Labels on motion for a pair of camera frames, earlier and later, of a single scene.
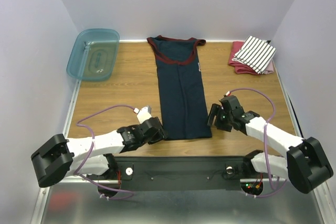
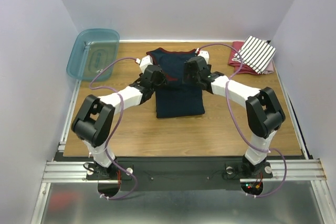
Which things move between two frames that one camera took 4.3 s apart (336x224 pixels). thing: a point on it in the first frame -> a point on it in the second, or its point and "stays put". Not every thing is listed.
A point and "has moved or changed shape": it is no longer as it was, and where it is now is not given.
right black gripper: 216,119 -> 190,72
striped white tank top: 256,53 stays put
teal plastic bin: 93,56 stays put
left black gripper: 160,135 -> 162,80
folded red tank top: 239,67 stays put
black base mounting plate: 179,173 stays put
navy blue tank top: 183,105 has moved or changed shape
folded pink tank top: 270,68 stays put
